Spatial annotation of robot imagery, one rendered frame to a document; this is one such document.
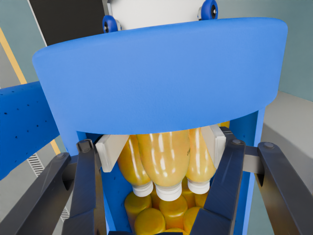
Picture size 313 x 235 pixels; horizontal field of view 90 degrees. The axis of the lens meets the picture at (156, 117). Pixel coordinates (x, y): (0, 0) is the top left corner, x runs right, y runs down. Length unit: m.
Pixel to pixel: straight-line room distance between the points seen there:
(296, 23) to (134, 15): 1.34
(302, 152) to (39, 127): 0.88
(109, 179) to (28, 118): 0.42
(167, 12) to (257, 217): 2.31
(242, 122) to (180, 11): 0.26
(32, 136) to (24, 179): 1.87
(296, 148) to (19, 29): 1.88
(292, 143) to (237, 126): 0.37
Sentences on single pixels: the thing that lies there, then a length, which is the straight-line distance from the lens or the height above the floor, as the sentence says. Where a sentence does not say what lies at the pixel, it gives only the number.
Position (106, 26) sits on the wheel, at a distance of 0.38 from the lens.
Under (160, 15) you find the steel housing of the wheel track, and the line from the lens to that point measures 0.41.
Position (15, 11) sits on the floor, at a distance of 1.81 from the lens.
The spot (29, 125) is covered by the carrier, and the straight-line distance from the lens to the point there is 0.70.
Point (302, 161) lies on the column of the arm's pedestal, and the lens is 0.66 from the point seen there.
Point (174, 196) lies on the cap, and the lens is 0.25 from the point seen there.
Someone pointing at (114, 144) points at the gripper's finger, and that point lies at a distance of 0.16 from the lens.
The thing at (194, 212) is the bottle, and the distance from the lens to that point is 0.41.
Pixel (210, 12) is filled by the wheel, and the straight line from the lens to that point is 0.36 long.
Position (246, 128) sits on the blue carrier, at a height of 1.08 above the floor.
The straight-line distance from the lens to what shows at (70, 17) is 1.38.
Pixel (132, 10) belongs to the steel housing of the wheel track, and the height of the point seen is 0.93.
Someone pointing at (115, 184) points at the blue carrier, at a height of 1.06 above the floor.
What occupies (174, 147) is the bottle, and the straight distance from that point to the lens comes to 0.18.
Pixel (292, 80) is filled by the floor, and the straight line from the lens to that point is 1.66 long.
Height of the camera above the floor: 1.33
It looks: 67 degrees down
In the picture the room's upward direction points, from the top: 168 degrees counter-clockwise
